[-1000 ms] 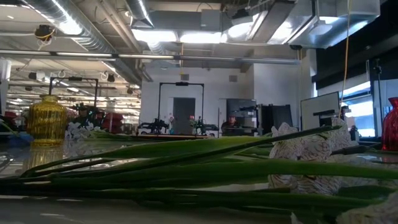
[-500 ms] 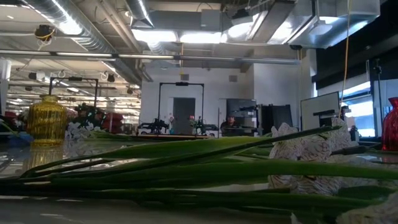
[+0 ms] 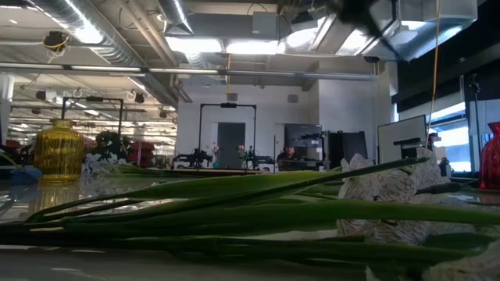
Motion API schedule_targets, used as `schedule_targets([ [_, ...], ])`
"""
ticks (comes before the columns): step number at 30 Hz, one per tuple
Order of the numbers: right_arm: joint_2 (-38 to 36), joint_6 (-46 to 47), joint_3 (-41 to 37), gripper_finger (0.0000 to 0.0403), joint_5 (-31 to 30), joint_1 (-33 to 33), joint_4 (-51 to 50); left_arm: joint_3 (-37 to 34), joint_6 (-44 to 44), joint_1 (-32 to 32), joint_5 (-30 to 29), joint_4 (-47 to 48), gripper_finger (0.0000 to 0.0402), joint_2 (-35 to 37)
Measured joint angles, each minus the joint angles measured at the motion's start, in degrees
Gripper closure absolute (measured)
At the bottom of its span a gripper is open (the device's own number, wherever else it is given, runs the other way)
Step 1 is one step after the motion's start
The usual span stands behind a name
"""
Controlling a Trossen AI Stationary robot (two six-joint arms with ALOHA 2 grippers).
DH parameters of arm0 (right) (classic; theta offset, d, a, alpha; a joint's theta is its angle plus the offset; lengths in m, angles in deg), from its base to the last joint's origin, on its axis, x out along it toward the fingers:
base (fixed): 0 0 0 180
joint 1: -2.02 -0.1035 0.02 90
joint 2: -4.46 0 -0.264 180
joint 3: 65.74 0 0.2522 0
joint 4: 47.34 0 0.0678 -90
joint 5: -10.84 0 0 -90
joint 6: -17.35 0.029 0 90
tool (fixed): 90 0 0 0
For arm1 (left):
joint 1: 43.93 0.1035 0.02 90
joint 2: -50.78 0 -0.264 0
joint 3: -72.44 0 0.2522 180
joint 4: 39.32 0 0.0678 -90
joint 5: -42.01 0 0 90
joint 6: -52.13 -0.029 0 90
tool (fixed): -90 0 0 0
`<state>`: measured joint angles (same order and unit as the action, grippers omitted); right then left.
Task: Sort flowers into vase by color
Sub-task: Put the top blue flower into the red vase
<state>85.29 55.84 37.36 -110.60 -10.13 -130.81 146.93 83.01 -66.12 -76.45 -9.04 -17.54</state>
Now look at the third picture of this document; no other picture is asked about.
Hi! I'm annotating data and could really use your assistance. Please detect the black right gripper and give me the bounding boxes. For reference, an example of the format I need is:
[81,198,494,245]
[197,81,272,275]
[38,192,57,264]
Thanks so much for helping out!
[326,0,383,37]

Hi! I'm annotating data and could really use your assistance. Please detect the red ribbed glass vase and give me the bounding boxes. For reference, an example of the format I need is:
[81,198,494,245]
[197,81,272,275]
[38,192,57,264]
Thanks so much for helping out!
[479,121,500,190]

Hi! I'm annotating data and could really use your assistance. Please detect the yellow ribbed glass vase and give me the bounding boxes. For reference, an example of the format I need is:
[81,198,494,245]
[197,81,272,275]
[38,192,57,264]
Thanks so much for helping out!
[33,119,86,183]

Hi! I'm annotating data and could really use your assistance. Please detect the grey ceiling box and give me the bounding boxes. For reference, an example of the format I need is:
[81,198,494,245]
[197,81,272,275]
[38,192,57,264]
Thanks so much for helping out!
[252,11,279,35]

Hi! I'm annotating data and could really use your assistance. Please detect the long grey ceiling pipe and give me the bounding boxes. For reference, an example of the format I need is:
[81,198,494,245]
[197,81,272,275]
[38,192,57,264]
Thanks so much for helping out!
[0,61,379,82]

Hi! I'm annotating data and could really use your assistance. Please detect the black monitor screen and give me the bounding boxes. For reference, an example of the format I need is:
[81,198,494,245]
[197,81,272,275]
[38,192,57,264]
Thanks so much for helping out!
[284,123,323,148]

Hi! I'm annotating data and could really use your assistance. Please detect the black standing panel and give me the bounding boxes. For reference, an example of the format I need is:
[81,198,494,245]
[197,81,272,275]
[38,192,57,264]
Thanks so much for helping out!
[327,130,369,173]

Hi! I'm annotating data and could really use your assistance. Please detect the black tripod stand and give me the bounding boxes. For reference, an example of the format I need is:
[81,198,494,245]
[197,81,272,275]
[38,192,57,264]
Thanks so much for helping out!
[467,73,482,173]

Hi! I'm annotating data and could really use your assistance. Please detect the person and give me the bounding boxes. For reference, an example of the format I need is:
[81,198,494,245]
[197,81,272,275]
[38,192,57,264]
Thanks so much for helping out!
[95,130,132,164]
[276,143,305,172]

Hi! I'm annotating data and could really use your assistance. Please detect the grey door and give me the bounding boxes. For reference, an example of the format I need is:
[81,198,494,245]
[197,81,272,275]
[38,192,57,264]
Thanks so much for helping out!
[216,122,247,169]

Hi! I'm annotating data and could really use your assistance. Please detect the red storage bins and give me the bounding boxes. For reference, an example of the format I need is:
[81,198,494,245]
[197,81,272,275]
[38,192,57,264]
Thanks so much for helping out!
[128,140,156,168]

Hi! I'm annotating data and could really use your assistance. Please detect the yellow hanging cable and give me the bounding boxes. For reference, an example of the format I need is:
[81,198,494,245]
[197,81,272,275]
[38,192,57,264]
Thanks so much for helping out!
[427,0,443,130]

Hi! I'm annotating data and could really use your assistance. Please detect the white board with dark frame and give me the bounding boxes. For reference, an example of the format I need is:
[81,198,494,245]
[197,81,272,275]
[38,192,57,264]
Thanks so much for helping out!
[377,114,428,165]

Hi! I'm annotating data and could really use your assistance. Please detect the small silver ventilation duct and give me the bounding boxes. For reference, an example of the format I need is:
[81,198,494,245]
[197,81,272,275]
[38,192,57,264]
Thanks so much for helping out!
[157,0,195,35]

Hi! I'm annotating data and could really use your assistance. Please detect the black metal camera frame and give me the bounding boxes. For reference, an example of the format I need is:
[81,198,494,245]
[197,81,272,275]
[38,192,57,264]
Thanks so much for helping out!
[198,102,258,169]
[61,96,125,136]

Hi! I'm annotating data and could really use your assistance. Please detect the black ceiling cable reel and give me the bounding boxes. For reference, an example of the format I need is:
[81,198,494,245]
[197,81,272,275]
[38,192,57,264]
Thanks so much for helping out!
[41,30,70,54]

